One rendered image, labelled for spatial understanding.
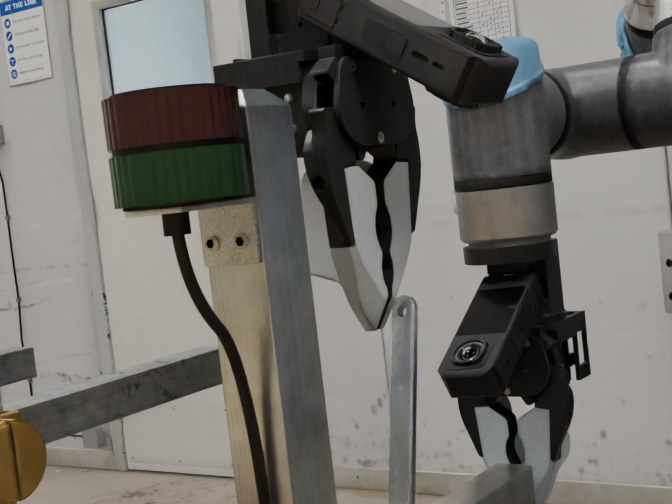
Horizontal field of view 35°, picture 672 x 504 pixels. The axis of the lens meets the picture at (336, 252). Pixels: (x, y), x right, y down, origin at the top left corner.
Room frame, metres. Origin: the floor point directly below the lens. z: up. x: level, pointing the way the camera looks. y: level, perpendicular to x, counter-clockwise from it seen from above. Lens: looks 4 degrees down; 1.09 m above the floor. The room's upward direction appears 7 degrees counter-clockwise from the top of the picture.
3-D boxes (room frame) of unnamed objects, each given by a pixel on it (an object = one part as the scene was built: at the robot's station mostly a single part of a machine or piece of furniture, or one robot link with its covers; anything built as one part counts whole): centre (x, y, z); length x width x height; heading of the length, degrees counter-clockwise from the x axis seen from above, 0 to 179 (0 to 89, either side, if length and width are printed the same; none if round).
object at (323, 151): (0.56, -0.01, 1.10); 0.05 x 0.02 x 0.09; 144
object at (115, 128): (0.48, 0.06, 1.13); 0.06 x 0.06 x 0.02
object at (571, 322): (0.83, -0.14, 0.97); 0.09 x 0.08 x 0.12; 145
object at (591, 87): (0.90, -0.21, 1.12); 0.11 x 0.11 x 0.08; 54
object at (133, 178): (0.48, 0.06, 1.10); 0.06 x 0.06 x 0.02
